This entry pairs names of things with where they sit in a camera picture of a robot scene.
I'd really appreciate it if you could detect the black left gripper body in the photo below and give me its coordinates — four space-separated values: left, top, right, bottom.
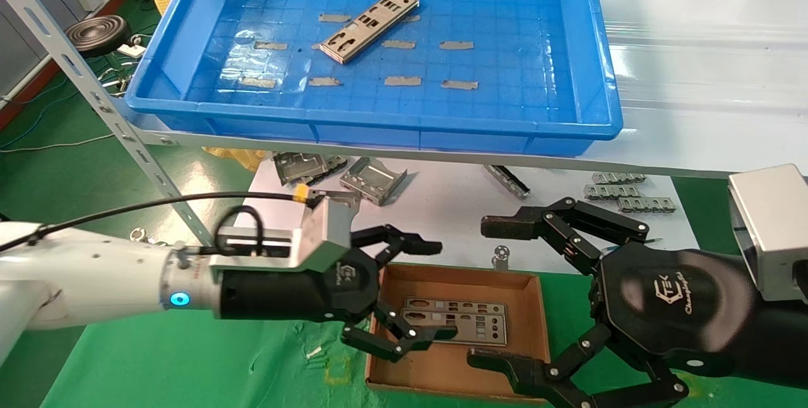
218 247 383 325

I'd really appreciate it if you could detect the open grey metal cage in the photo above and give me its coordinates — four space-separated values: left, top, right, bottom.
340 156 408 207

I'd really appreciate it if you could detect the black round stool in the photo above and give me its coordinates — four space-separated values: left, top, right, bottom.
65 15 136 90

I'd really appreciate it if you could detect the blue plastic tray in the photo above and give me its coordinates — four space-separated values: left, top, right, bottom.
124 0 624 157

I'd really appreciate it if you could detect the flat grey metal frame plate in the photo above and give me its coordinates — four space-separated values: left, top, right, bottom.
312 189 362 208

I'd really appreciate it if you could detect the grey perforated shelf post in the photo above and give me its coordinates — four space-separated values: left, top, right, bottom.
0 0 212 246

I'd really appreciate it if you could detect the grey toothed connector strip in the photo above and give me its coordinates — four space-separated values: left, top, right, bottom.
584 184 641 200
617 197 677 214
592 172 647 185

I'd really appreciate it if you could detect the white floor cable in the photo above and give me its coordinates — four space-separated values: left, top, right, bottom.
0 133 116 155

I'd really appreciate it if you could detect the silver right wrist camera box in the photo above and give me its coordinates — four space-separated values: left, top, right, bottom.
727 164 808 303

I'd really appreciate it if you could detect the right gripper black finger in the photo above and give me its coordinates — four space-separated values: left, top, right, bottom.
466 323 691 408
480 197 650 277

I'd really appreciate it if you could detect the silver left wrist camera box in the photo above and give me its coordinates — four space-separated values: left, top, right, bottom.
208 196 353 273

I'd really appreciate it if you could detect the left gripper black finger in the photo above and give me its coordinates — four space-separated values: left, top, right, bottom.
350 225 444 270
341 303 459 364

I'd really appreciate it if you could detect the long slotted metal strip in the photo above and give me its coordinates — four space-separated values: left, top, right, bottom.
483 164 531 201

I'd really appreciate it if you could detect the white flat base board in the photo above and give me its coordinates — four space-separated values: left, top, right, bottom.
226 154 700 275

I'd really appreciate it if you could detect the black camera cable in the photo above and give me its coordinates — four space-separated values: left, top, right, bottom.
0 185 311 254

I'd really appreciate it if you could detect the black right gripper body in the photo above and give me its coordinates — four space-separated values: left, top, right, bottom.
590 243 808 391

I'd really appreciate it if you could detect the green table cloth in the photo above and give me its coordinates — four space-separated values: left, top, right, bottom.
38 245 808 408

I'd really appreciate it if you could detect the shallow cardboard box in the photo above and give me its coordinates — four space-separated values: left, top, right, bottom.
365 263 555 404

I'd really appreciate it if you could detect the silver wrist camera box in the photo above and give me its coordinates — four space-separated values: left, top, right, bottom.
727 164 808 303
208 196 353 273

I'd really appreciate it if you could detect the bent grey metal bracket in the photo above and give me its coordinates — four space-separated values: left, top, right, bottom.
273 152 348 186

